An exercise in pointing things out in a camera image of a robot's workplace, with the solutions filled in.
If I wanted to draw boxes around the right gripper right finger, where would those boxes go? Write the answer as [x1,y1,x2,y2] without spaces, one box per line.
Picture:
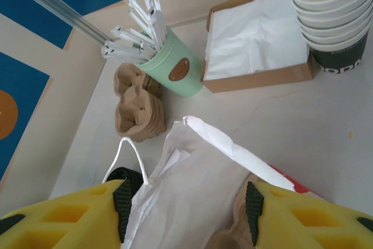
[244,180,373,249]

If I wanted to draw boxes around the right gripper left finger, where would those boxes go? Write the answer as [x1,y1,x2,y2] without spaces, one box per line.
[0,177,138,249]

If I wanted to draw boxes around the brown pulp cup carrier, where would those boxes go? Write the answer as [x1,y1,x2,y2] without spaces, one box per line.
[208,173,258,249]

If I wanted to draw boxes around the white paper takeout bag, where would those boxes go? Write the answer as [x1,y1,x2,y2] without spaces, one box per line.
[101,114,304,249]

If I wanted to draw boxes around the red white floral box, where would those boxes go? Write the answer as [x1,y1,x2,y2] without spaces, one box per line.
[266,163,326,202]

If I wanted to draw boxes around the black cup lid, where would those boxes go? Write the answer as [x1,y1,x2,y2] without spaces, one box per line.
[101,166,144,195]

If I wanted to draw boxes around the brown pulp carrier stack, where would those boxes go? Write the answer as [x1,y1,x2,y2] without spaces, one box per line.
[113,62,167,144]

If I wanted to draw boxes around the brown cardboard napkin box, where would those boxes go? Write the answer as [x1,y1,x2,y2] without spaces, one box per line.
[200,0,316,94]

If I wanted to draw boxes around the stack of paper cups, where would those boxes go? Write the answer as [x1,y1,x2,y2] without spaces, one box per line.
[303,24,373,75]

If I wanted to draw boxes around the white wrapped straw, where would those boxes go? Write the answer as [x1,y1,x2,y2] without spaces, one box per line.
[145,0,164,43]
[101,41,152,64]
[128,0,160,47]
[110,26,155,48]

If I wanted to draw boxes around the mint green straw cup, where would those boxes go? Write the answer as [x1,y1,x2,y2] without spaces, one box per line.
[136,25,205,99]

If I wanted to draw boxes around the white paper napkins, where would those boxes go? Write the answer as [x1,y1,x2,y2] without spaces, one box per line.
[205,0,310,80]

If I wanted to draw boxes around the aluminium frame post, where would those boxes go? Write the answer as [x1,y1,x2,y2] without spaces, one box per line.
[0,0,115,46]

